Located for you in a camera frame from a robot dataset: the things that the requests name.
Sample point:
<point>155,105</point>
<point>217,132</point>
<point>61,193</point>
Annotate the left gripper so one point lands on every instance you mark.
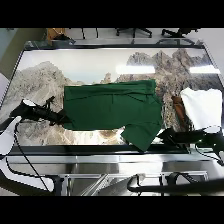
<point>55,116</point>

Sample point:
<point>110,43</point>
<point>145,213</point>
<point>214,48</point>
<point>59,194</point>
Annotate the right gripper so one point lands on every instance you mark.
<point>168,136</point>

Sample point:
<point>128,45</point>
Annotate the green T-shirt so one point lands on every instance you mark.
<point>113,106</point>

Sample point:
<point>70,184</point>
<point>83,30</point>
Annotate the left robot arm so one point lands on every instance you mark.
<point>8,133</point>

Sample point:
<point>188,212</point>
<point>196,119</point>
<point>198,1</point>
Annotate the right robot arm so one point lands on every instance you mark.
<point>203,137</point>

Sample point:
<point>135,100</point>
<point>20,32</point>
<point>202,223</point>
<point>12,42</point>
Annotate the white garment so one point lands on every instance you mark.
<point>203,106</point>

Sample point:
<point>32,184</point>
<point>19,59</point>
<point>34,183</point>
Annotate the black office chair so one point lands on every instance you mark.
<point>134,31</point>
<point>180,32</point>

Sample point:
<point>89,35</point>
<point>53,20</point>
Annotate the silver frame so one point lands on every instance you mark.
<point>100,163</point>

